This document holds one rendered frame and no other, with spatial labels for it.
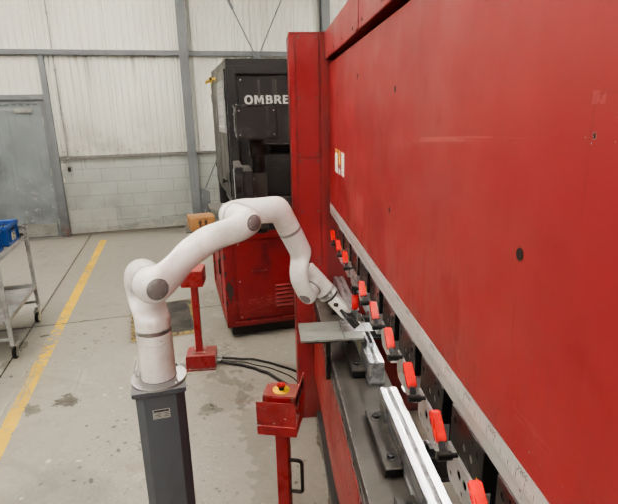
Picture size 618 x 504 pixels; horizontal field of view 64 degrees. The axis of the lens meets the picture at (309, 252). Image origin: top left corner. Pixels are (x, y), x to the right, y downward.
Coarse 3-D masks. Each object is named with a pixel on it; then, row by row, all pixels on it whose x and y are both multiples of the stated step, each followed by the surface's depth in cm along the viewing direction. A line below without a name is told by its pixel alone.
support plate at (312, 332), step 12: (300, 324) 218; (312, 324) 218; (324, 324) 217; (336, 324) 217; (300, 336) 206; (312, 336) 206; (324, 336) 206; (336, 336) 205; (348, 336) 205; (360, 336) 205
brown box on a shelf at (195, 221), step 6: (192, 216) 402; (198, 216) 403; (204, 216) 403; (210, 216) 403; (192, 222) 398; (198, 222) 399; (204, 222) 401; (210, 222) 403; (186, 228) 411; (192, 228) 399; (198, 228) 400
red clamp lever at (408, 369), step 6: (408, 366) 118; (408, 372) 117; (408, 378) 116; (414, 378) 116; (408, 384) 116; (414, 384) 115; (414, 390) 115; (408, 396) 114; (414, 396) 114; (420, 396) 114; (408, 402) 114; (414, 402) 114
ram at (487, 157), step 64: (448, 0) 91; (512, 0) 68; (576, 0) 54; (384, 64) 141; (448, 64) 92; (512, 64) 69; (576, 64) 55; (384, 128) 145; (448, 128) 94; (512, 128) 69; (576, 128) 55; (384, 192) 148; (448, 192) 95; (512, 192) 70; (576, 192) 56; (384, 256) 152; (448, 256) 97; (512, 256) 71; (576, 256) 56; (448, 320) 98; (512, 320) 72; (576, 320) 57; (448, 384) 100; (512, 384) 73; (576, 384) 57; (512, 448) 73; (576, 448) 58
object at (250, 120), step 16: (240, 112) 280; (256, 112) 281; (272, 112) 283; (240, 128) 282; (256, 128) 284; (272, 128) 285; (256, 144) 324; (256, 160) 328; (256, 176) 329; (256, 192) 332
